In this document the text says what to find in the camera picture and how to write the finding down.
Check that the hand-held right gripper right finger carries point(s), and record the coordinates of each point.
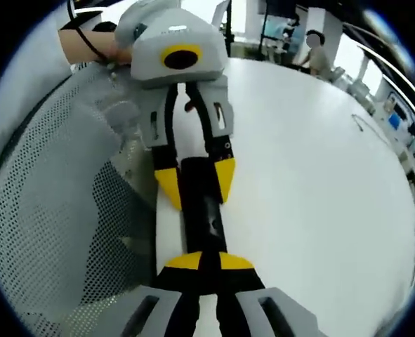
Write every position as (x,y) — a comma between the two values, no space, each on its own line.
(242,281)

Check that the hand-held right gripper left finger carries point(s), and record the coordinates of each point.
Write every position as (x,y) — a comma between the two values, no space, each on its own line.
(172,309)

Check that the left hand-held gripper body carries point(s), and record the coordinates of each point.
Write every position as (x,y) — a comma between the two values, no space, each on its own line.
(172,35)

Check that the black remote control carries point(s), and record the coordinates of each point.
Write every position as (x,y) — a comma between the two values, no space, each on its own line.
(197,210)

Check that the person's left hand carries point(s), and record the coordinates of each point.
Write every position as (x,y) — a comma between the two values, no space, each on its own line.
(121,55)

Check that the black monitor stand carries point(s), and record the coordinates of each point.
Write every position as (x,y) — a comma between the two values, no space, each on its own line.
(230,35)

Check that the person in white shirt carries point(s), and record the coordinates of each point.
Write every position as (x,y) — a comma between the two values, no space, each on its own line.
(28,70)

